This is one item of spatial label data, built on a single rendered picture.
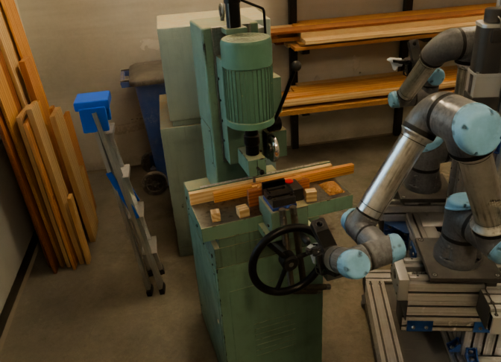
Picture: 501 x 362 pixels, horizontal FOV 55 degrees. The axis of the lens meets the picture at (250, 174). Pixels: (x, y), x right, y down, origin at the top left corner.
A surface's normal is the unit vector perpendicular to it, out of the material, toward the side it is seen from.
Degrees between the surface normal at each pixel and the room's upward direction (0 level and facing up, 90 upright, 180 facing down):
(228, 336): 90
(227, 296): 90
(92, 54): 90
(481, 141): 83
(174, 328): 0
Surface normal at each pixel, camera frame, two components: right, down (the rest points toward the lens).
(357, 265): 0.19, -0.05
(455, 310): -0.08, 0.46
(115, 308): -0.06, -0.88
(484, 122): 0.25, 0.34
